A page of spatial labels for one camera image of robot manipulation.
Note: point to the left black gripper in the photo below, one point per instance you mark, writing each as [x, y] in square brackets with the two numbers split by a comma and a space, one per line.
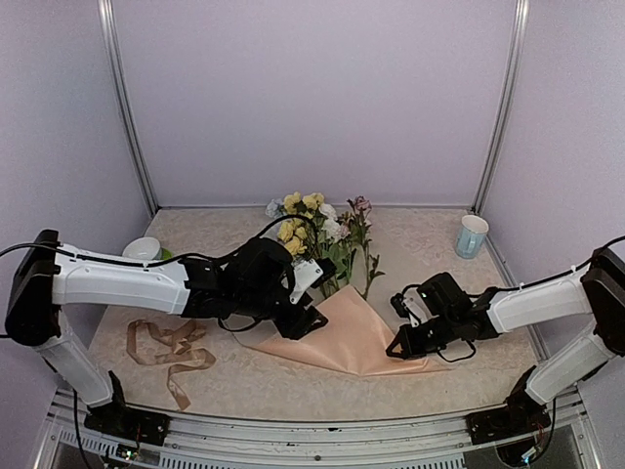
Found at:
[298, 325]

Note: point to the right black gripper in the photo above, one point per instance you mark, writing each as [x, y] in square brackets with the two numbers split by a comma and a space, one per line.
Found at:
[411, 347]

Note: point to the beige wrapping paper sheet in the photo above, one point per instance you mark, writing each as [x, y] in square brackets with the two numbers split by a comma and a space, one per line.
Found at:
[354, 341]

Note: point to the white rose fake flower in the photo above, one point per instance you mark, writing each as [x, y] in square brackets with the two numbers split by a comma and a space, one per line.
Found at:
[337, 245]

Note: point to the yellow rose fake flower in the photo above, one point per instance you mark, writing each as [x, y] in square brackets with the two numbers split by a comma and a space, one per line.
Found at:
[299, 232]

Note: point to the blue hydrangea fake flower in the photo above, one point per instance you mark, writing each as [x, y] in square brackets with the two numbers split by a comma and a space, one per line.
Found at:
[275, 208]

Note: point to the pink fake flower stem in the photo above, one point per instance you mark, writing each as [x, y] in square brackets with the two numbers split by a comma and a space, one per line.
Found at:
[358, 241]

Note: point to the mauve bud fake flower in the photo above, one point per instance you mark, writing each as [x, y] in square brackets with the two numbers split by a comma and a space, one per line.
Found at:
[360, 210]

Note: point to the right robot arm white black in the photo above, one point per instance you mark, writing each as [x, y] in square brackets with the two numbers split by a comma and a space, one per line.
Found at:
[594, 288]

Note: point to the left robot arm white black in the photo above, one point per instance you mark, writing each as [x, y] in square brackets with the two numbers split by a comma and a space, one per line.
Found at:
[52, 275]

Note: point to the light blue mug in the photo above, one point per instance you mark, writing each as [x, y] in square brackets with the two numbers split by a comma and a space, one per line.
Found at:
[471, 236]

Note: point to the tan satin ribbon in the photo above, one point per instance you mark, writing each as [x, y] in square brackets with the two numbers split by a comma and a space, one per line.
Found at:
[181, 355]

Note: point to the green plate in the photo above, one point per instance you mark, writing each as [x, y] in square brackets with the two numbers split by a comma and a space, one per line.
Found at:
[167, 254]

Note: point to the white bowl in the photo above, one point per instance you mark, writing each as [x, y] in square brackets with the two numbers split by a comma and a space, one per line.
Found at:
[145, 248]

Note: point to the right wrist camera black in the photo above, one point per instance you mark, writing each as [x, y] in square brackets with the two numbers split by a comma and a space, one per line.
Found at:
[441, 295]

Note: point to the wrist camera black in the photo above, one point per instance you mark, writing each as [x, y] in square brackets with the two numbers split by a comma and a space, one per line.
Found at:
[263, 267]
[441, 295]

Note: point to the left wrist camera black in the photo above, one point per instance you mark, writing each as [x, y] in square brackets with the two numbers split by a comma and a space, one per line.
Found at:
[263, 267]

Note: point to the front aluminium rail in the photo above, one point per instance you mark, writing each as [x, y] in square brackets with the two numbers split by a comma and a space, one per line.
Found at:
[206, 441]

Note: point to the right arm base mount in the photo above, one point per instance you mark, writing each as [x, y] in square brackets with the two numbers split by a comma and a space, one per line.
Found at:
[505, 422]

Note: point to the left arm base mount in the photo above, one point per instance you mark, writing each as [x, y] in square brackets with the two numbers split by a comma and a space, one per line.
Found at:
[140, 426]

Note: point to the right aluminium frame post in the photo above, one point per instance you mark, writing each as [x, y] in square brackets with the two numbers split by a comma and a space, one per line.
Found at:
[505, 105]

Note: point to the aluminium frame post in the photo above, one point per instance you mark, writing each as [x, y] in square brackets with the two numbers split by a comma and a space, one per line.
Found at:
[121, 93]
[505, 105]

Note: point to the left aluminium frame post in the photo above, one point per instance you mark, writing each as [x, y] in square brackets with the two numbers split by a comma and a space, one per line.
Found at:
[121, 93]

